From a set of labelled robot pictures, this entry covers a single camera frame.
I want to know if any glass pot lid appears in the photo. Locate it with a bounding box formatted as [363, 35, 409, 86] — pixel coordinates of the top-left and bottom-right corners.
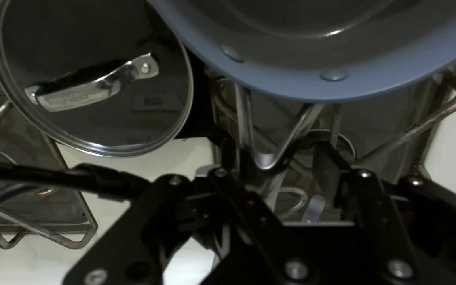
[0, 0, 194, 157]

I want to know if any white gas stove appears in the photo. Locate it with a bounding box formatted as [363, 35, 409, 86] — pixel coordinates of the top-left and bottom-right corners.
[0, 46, 456, 285]

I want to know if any grey frying pan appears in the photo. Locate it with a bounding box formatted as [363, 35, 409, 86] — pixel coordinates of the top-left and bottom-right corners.
[149, 0, 456, 101]

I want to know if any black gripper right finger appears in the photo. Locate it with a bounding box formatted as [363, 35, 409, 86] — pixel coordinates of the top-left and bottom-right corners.
[313, 133, 456, 285]

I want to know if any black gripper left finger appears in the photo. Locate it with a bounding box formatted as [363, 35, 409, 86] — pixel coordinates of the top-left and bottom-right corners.
[62, 168, 271, 285]

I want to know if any black wrapped cable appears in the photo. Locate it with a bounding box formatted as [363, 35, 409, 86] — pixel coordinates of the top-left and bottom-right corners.
[0, 160, 153, 220]

